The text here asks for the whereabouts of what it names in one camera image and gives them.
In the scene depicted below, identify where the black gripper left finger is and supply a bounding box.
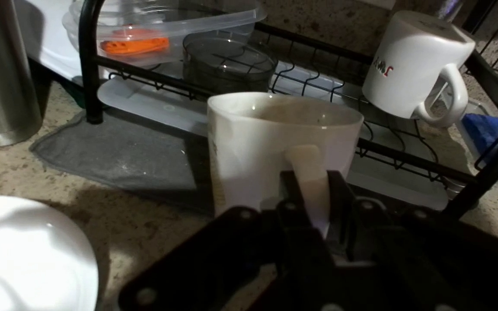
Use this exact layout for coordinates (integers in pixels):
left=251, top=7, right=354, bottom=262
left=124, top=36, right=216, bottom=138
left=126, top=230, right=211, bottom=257
left=117, top=169, right=334, bottom=311

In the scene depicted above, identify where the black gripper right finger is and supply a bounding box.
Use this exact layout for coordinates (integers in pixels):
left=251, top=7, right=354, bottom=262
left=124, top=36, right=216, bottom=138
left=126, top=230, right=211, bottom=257
left=325, top=169, right=498, bottom=311

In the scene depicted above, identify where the plain white mug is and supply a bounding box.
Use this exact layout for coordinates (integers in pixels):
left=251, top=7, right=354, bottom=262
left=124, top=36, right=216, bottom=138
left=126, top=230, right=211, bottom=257
left=204, top=90, right=366, bottom=231

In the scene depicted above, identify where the gray drying mat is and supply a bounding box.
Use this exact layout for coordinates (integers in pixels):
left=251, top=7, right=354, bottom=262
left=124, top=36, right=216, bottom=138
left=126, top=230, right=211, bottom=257
left=29, top=109, right=216, bottom=214

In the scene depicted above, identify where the white mug with red print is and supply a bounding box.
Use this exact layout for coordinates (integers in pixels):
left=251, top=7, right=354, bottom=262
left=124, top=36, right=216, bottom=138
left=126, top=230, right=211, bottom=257
left=360, top=8, right=477, bottom=129

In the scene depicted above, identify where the blue sponge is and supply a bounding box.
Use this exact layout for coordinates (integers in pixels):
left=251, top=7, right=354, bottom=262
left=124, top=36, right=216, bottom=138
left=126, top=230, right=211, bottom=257
left=462, top=110, right=498, bottom=183

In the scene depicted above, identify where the dark glass bowl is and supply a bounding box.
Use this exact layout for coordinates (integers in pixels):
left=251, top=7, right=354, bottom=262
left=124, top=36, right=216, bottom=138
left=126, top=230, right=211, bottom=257
left=181, top=31, right=280, bottom=93

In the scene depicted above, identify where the white bowl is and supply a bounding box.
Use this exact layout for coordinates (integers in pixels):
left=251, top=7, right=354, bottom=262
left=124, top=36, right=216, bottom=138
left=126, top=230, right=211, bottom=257
left=0, top=193, right=100, bottom=311

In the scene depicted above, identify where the clear plastic food container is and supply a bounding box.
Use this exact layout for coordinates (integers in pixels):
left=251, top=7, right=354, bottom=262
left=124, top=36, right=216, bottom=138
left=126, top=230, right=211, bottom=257
left=60, top=0, right=268, bottom=65

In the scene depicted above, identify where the stainless steel tumbler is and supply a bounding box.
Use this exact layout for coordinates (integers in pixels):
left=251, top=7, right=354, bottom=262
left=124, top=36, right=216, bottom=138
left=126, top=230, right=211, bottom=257
left=0, top=0, right=43, bottom=148

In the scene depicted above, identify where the black wire dish rack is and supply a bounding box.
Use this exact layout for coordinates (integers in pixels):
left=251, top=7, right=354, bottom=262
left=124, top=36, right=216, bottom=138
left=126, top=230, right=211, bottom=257
left=78, top=0, right=498, bottom=221

